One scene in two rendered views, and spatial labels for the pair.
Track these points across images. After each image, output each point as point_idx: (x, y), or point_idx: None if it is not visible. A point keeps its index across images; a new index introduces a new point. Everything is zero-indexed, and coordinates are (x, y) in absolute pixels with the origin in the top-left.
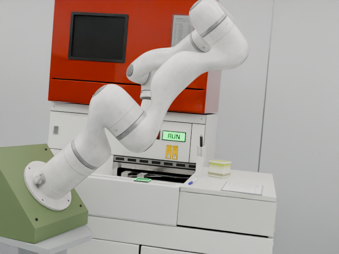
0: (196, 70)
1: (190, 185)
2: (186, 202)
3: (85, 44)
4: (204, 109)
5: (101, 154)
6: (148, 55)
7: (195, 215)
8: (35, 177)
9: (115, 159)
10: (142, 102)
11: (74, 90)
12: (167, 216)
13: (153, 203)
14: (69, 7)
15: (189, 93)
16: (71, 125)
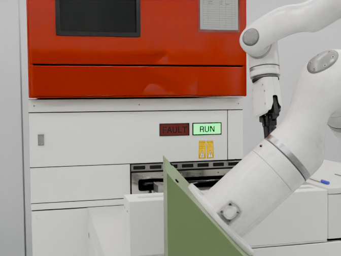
0: None
1: (331, 185)
2: (337, 208)
3: (78, 12)
4: (245, 91)
5: (324, 157)
6: (281, 14)
7: None
8: (228, 209)
9: (133, 168)
10: (266, 81)
11: (70, 80)
12: (315, 230)
13: (297, 217)
14: None
15: (227, 72)
16: (64, 130)
